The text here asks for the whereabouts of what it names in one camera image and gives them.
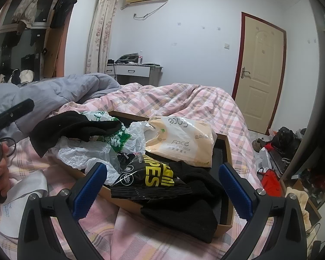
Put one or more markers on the black yellow packet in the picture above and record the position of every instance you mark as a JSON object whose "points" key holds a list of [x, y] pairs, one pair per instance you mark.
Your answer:
{"points": [[151, 178]]}

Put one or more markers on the brown shoe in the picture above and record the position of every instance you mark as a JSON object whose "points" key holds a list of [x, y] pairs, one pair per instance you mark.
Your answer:
{"points": [[258, 145]]}

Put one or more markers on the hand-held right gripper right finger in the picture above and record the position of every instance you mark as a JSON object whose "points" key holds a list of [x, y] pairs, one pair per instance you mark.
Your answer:
{"points": [[234, 189]]}

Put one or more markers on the floral curtain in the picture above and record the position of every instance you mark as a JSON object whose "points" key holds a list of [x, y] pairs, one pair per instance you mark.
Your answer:
{"points": [[103, 32]]}

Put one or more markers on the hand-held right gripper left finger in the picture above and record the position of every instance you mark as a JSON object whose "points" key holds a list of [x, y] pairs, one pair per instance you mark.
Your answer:
{"points": [[92, 189]]}

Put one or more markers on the grey duvet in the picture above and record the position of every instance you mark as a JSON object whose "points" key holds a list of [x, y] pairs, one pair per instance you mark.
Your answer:
{"points": [[57, 92]]}

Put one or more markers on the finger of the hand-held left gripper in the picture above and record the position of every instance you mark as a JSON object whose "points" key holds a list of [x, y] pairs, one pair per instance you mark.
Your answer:
{"points": [[13, 112]]}

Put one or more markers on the black knit hat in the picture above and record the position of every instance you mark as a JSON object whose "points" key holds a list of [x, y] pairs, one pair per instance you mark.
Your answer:
{"points": [[184, 216]]}

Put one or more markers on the white cap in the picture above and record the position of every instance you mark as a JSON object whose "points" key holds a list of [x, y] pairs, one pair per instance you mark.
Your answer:
{"points": [[26, 76]]}

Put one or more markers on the pink plaid quilt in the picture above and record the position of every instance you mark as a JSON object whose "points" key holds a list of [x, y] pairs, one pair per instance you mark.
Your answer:
{"points": [[178, 100]]}

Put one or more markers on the beige tissue pack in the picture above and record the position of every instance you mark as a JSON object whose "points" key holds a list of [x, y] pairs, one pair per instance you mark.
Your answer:
{"points": [[178, 146]]}

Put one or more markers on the red bag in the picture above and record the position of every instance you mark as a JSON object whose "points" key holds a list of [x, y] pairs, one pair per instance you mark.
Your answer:
{"points": [[272, 181]]}

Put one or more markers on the brown cardboard tray box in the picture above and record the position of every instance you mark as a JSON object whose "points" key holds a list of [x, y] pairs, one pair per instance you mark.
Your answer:
{"points": [[220, 151]]}

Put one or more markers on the cream door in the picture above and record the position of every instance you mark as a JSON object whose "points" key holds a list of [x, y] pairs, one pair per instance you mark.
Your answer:
{"points": [[260, 81]]}

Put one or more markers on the black power adapter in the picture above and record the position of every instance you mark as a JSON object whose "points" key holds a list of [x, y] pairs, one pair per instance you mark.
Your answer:
{"points": [[317, 249]]}

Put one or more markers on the beige hanging jacket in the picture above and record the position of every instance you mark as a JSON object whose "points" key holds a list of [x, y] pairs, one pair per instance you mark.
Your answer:
{"points": [[28, 5]]}

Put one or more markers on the black bag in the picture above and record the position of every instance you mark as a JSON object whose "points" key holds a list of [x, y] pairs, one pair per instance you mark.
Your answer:
{"points": [[284, 138]]}

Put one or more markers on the green printed plastic bag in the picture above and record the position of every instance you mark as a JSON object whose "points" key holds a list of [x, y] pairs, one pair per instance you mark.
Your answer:
{"points": [[81, 151]]}

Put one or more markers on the clear plastic bottle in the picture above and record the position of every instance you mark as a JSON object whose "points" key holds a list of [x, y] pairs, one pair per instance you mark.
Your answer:
{"points": [[141, 59]]}

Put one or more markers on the white nightstand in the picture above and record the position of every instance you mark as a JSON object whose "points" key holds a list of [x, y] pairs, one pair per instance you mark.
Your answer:
{"points": [[131, 71]]}

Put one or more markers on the silver metal case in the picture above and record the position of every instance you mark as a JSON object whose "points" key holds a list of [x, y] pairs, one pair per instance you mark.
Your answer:
{"points": [[279, 159]]}

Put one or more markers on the black hanging shirt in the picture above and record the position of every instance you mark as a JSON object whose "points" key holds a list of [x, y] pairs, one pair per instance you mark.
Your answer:
{"points": [[63, 8]]}

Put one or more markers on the white shopping bag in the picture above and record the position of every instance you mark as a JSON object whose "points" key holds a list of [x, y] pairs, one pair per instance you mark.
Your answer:
{"points": [[264, 159]]}

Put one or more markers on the black cloth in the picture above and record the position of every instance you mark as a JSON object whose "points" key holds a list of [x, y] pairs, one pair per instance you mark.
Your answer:
{"points": [[70, 127]]}

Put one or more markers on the wooden closet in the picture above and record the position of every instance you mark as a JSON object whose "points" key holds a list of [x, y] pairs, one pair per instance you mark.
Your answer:
{"points": [[61, 46]]}

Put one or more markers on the black tray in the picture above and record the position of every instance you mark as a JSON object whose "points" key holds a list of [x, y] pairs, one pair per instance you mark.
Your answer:
{"points": [[126, 59]]}

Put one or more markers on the cream cloth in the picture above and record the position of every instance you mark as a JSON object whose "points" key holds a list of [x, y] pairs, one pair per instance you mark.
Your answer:
{"points": [[302, 199]]}

